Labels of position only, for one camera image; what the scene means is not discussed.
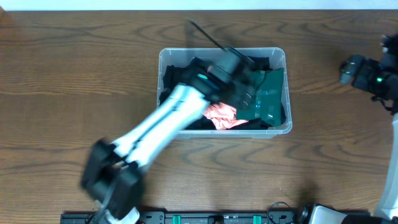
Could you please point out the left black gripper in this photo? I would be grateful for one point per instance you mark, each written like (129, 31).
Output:
(245, 94)

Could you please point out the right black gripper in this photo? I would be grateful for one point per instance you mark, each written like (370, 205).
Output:
(355, 62)

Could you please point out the large black garment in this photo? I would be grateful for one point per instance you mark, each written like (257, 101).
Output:
(260, 63)

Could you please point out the pink printed shirt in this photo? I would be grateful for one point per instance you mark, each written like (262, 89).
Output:
(223, 116)

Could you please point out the dark green garment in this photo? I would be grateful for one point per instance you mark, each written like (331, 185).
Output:
(266, 103)

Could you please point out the small black garment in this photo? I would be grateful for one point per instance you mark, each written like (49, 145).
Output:
(173, 76)

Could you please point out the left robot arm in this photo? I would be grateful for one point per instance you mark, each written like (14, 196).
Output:
(114, 172)

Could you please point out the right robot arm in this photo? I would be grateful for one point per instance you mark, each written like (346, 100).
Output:
(379, 79)

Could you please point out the clear plastic storage container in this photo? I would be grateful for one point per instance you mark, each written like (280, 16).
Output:
(181, 57)

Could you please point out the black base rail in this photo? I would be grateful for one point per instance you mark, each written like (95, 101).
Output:
(277, 213)

